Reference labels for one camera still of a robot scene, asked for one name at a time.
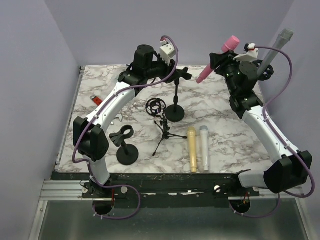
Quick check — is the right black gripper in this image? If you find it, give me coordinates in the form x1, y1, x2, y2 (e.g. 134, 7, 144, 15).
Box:
210, 49, 245, 96

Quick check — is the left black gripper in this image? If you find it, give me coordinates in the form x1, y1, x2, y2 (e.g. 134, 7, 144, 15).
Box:
144, 54, 181, 84

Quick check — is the pink microphone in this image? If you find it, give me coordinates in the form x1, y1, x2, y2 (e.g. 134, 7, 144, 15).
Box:
196, 35, 241, 85

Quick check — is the black tripod shock mount stand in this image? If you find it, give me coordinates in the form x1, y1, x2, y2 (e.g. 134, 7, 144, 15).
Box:
145, 97, 187, 157

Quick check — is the black round base stand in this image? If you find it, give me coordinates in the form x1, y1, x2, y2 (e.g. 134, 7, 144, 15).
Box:
165, 67, 192, 123

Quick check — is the black shock mount desk stand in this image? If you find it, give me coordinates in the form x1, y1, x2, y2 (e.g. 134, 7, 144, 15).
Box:
252, 59, 274, 82

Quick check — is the beige microphone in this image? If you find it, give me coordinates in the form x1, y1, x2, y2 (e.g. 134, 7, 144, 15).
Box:
187, 126, 197, 173

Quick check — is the white grey-head microphone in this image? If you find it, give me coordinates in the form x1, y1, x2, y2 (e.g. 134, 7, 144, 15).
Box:
199, 125, 210, 172

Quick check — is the grey slim microphone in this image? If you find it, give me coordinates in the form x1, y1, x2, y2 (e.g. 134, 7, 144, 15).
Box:
256, 28, 295, 77

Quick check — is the black clip stand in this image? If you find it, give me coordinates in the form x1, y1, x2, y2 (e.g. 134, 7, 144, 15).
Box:
109, 125, 139, 166

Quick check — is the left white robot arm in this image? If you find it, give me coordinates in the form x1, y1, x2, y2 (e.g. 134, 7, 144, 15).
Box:
72, 40, 180, 198

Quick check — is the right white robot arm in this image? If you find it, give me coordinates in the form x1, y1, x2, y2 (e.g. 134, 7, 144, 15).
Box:
209, 50, 313, 196

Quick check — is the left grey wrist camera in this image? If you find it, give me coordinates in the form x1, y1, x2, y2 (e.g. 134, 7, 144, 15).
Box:
159, 40, 176, 65

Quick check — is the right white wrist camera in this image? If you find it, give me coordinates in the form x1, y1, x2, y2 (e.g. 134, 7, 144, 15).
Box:
233, 43, 259, 62

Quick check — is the red handled adjustable wrench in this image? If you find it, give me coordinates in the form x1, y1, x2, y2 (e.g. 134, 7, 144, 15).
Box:
90, 95, 123, 122

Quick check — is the black front mounting rail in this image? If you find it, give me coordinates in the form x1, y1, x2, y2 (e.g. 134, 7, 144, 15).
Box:
51, 172, 262, 214

